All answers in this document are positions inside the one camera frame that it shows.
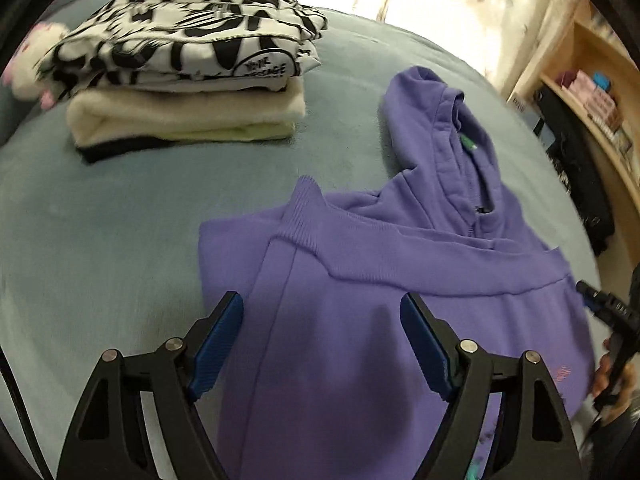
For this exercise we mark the black and white printed garment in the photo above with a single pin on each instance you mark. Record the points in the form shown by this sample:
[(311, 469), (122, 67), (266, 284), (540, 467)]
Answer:
[(190, 35)]

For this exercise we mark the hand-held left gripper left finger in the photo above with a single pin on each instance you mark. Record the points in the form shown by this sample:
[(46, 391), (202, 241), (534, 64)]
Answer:
[(220, 340)]

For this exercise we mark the stack of pink boxes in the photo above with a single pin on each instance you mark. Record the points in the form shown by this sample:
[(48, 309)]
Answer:
[(595, 97)]

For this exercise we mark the white leaf print curtain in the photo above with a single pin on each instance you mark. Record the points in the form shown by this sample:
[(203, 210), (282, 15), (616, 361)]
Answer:
[(475, 10)]

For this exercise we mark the pink and white cat plush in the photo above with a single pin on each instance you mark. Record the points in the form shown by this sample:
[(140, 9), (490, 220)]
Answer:
[(27, 65)]

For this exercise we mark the purple zip hoodie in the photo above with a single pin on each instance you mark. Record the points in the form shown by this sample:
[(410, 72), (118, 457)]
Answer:
[(350, 310)]

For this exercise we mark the cream folded garment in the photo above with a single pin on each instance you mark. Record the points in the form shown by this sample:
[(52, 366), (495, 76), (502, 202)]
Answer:
[(175, 112)]

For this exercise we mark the wooden bookshelf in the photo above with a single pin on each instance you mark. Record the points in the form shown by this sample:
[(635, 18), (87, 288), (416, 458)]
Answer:
[(590, 55)]

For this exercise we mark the black folded garment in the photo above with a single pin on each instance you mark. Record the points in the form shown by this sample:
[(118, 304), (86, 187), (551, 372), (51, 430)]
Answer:
[(117, 150)]

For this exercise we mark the pale green folded garment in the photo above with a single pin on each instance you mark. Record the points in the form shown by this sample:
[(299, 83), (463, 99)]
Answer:
[(260, 132)]

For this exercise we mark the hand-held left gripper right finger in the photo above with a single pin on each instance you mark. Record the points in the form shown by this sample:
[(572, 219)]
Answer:
[(425, 346)]

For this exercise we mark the small blue box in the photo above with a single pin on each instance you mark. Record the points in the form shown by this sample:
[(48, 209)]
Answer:
[(602, 82)]

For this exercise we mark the person's right hand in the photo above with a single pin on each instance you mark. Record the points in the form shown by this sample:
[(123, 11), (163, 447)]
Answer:
[(601, 375)]

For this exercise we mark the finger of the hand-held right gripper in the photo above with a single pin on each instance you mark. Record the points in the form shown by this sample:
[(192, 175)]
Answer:
[(600, 305)]

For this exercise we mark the black bag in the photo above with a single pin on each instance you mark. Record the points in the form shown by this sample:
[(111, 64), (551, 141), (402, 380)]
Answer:
[(575, 170)]

